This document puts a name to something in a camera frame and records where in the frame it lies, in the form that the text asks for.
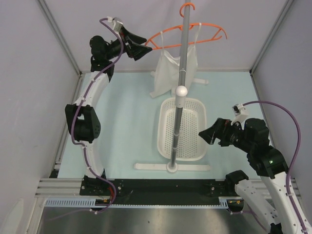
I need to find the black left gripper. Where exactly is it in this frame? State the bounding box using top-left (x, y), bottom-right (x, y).
top-left (105, 26), bottom-right (152, 61)

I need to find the orange plastic hanger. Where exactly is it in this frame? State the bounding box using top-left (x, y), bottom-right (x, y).
top-left (142, 2), bottom-right (228, 54)

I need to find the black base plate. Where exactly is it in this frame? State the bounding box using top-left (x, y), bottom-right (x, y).
top-left (79, 176), bottom-right (237, 205)

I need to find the white slotted cable duct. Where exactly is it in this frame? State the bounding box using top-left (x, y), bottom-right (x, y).
top-left (44, 197), bottom-right (244, 209)

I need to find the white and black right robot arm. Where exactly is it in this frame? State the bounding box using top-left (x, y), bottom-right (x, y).
top-left (198, 118), bottom-right (312, 234)

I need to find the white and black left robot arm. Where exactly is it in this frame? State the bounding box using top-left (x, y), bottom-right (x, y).
top-left (65, 27), bottom-right (152, 195)

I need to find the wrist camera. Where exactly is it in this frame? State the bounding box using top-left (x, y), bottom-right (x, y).
top-left (231, 103), bottom-right (249, 125)
top-left (107, 16), bottom-right (123, 33)

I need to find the grey clothes rack with white feet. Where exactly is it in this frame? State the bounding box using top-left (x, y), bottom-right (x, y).
top-left (134, 1), bottom-right (210, 173)

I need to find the white perforated plastic basket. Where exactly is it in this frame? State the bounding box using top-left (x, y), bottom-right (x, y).
top-left (157, 97), bottom-right (208, 161)

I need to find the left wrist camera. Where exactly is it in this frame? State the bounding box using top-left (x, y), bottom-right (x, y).
top-left (107, 16), bottom-right (123, 33)

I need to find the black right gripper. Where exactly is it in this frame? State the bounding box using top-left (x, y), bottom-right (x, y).
top-left (198, 117), bottom-right (253, 152)

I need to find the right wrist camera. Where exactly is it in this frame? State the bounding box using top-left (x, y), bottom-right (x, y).
top-left (231, 103), bottom-right (249, 125)

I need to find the white tank top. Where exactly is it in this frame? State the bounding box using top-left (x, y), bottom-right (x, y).
top-left (149, 22), bottom-right (202, 99)

